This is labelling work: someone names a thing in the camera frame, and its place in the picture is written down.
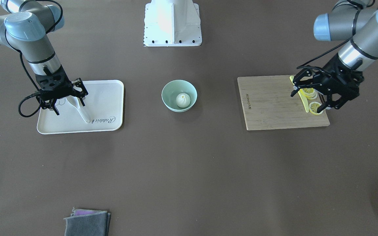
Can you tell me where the yellow plastic knife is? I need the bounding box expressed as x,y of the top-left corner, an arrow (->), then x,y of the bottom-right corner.
297,89 -> 309,113

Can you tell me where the lemon slice upper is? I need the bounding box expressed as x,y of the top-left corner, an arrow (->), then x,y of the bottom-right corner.
300,88 -> 318,100

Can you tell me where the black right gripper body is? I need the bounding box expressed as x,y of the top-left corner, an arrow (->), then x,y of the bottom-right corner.
35,66 -> 74,101

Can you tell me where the lemon slice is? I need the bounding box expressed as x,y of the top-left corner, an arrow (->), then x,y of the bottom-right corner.
300,88 -> 318,100
309,102 -> 323,115

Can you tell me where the bamboo cutting board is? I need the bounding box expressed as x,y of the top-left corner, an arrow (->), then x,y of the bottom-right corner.
237,75 -> 330,130

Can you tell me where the white ceramic spoon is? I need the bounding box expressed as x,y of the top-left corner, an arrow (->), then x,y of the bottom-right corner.
66,96 -> 91,123

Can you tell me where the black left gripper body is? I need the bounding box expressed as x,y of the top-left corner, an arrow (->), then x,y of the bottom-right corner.
317,55 -> 364,101

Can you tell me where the folded grey cloth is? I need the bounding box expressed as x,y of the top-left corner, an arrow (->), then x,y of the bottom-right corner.
64,208 -> 111,236

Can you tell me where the light green bowl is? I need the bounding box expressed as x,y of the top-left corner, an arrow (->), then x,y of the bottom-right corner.
161,80 -> 198,112

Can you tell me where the white steamed bun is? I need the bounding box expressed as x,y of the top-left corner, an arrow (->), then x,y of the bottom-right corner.
175,93 -> 191,108

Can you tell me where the lemon slice lower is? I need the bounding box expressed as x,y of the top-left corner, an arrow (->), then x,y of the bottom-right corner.
309,102 -> 323,115

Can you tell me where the cream rabbit tray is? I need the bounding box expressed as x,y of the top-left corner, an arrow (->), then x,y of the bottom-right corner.
36,80 -> 124,134

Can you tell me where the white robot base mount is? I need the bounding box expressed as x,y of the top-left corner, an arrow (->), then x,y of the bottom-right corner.
143,0 -> 202,47

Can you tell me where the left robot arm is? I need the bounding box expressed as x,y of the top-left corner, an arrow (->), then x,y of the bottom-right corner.
291,0 -> 378,112

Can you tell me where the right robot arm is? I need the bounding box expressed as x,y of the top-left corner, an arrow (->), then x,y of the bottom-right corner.
0,0 -> 88,115

